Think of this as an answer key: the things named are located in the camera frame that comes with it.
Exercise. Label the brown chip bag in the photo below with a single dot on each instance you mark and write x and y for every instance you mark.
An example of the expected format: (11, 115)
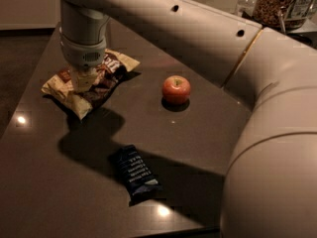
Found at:
(111, 72)

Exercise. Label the red apple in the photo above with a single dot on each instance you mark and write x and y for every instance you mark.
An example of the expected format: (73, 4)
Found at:
(176, 90)

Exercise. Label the clear plastic water bottle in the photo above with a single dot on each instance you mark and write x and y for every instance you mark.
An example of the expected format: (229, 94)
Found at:
(245, 7)

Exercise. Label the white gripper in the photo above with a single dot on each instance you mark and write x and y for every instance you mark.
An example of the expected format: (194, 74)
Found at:
(84, 55)

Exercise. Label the blue rxbar blueberry bar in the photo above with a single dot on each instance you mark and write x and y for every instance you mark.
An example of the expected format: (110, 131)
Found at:
(133, 171)

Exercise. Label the clear nut jar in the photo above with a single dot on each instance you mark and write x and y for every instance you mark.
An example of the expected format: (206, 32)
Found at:
(291, 14)

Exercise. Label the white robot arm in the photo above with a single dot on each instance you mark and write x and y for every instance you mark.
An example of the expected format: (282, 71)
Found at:
(245, 155)

